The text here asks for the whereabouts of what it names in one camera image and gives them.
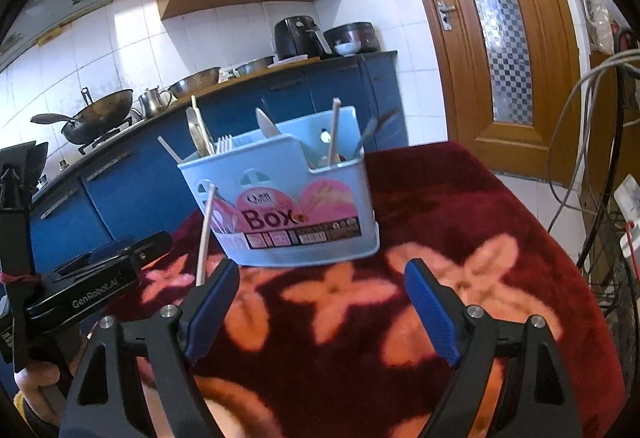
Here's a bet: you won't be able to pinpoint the black wire rack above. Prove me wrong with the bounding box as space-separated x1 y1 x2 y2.
587 31 640 319

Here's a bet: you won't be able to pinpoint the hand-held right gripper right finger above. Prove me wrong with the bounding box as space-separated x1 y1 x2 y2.
404 258 583 438

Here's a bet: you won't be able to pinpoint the white plastic bag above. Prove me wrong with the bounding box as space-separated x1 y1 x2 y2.
582 0 618 54

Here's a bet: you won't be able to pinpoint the blue kitchen base cabinets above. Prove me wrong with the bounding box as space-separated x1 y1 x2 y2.
27 50 408 259

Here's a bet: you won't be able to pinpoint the black gas stove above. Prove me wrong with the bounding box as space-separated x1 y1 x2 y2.
77 117 138 155

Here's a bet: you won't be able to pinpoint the steel kettle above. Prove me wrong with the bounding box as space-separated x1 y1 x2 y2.
137 86 173 118

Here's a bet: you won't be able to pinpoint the black wok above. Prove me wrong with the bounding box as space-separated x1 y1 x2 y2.
60 87 136 145

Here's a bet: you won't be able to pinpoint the grey cables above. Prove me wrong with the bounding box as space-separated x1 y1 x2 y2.
547 51 640 269

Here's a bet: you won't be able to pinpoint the large steel bowl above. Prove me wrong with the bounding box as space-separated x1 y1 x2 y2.
167 67 222 99

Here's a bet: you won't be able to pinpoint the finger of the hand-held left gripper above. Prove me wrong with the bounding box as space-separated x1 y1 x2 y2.
127 231 173 271
50 238 136 276

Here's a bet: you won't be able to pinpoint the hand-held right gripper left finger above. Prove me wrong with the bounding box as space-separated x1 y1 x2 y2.
59 258 242 438

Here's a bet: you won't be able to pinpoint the wooden door with glass pane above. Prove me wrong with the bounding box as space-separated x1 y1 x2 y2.
390 0 583 184

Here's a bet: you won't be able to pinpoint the dark rice cooker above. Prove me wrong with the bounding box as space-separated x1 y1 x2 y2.
324 22 379 54

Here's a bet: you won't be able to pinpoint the white cutting board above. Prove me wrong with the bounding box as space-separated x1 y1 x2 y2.
267 54 323 68

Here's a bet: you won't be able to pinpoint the person's left hand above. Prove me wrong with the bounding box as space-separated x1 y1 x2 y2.
14 360 66 401

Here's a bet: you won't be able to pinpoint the metal door handle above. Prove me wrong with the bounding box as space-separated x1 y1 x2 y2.
436 0 457 32

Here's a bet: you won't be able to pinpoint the red floral blanket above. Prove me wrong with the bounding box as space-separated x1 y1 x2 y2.
107 141 626 438

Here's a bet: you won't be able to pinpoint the person's left forearm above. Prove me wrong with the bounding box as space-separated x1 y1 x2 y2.
12 390 38 434

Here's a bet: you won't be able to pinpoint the beige spoon with white handle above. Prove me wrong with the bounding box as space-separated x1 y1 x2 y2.
186 107 215 158

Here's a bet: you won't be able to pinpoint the light blue utensil holder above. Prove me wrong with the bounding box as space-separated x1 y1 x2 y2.
177 106 382 268

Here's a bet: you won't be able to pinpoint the black air fryer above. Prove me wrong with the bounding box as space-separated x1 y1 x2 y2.
274 16 333 62

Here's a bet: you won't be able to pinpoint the small steel bowl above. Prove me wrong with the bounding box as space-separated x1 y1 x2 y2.
235 56 276 75

